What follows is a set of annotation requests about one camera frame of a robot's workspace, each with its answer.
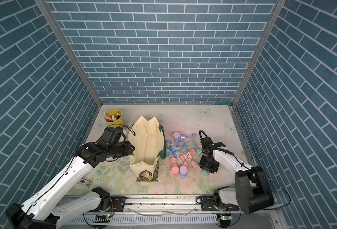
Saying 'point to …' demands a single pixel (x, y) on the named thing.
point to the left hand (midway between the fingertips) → (138, 149)
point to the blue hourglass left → (172, 149)
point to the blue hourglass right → (184, 147)
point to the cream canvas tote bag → (147, 144)
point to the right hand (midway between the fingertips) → (205, 169)
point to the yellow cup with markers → (114, 118)
